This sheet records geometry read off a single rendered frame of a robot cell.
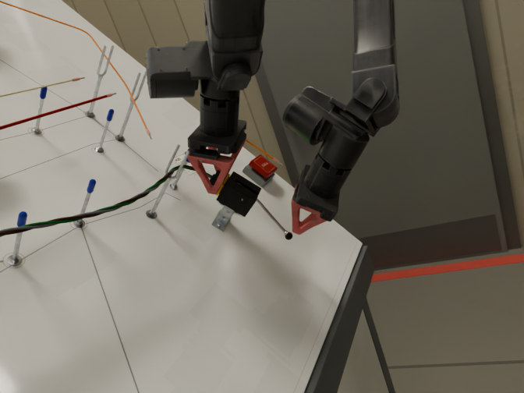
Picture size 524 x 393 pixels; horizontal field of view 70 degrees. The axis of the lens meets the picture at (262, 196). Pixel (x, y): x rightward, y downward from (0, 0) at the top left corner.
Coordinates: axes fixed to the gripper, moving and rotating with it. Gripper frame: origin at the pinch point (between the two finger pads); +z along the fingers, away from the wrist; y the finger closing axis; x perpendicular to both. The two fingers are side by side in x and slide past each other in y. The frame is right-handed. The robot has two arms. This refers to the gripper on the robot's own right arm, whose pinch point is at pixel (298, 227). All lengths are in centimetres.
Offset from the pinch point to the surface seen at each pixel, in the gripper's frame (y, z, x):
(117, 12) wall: -175, 36, -132
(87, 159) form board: 4.4, 0.9, -36.2
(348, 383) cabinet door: 7.2, 24.5, 22.1
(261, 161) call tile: -19.0, 2.0, -10.7
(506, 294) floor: -95, 59, 118
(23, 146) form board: 9.1, -0.4, -43.6
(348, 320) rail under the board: 4.7, 11.0, 15.2
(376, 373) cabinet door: -4.5, 33.6, 33.3
